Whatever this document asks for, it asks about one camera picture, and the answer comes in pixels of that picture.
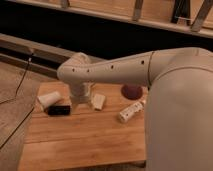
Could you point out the dark red round disc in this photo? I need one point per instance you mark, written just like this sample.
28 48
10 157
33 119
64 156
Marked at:
132 92

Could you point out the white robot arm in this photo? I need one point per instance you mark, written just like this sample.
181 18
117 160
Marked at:
179 106

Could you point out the white paper cup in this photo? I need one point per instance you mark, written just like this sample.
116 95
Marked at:
49 99

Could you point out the wooden board table top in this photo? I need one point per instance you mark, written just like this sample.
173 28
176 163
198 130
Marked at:
85 137

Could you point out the black rectangular box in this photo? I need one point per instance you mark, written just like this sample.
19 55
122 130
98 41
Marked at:
59 110

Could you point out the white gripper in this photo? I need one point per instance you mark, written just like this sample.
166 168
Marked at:
80 93

